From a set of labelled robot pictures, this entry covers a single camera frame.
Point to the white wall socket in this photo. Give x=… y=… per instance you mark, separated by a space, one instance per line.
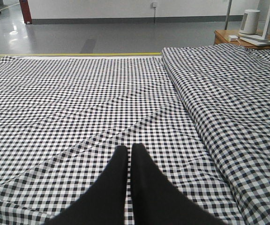
x=154 y=4

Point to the black white checkered bedsheet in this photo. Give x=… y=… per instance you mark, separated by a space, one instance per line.
x=61 y=119

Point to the red cabinet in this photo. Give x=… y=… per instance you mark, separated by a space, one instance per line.
x=25 y=11

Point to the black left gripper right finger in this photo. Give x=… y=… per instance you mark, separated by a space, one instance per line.
x=156 y=201

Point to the white charger adapter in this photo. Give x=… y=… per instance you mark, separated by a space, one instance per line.
x=232 y=38

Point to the white desk lamp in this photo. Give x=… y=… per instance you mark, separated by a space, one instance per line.
x=259 y=39

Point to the wooden nightstand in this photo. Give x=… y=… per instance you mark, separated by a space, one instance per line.
x=221 y=36

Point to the checkered folded quilt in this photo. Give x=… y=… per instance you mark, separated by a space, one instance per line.
x=226 y=91

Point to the white cylindrical speaker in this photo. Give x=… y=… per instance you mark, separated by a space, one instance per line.
x=249 y=23

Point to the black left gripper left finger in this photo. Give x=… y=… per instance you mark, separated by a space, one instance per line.
x=104 y=202

